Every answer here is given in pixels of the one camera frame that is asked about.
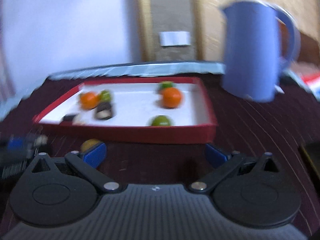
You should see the blue electric kettle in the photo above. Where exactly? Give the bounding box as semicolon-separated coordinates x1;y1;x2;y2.
220;0;300;102

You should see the orange tangerine right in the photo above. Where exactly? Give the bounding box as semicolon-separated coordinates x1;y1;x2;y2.
161;87;183;108

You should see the white wall switch panel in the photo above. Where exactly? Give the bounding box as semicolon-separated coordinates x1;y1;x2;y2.
159;31;191;47

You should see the large green fruit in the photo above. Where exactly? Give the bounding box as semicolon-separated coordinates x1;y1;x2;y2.
150;115;172;127

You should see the gold wall frame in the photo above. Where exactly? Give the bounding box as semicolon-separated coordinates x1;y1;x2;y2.
136;0;204;62

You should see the red tray white lining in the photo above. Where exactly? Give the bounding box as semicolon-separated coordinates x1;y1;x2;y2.
33;76;217;144

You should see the orange tangerine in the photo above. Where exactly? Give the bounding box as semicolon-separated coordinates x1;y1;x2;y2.
161;87;183;108
79;92;99;110

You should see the yellow fruit on blanket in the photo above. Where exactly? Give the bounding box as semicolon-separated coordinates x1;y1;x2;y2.
80;139;101;152

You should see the orange tangerine left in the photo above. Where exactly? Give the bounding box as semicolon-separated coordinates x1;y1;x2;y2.
79;92;99;110

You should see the small yellow-green fruit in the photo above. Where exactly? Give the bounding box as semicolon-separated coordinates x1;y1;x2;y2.
98;90;112;103

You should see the green fruit in tray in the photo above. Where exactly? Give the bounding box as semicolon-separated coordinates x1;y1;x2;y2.
158;81;175;92

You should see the red white blue pillow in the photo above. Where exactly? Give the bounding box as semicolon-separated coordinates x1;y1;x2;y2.
287;70;319;101

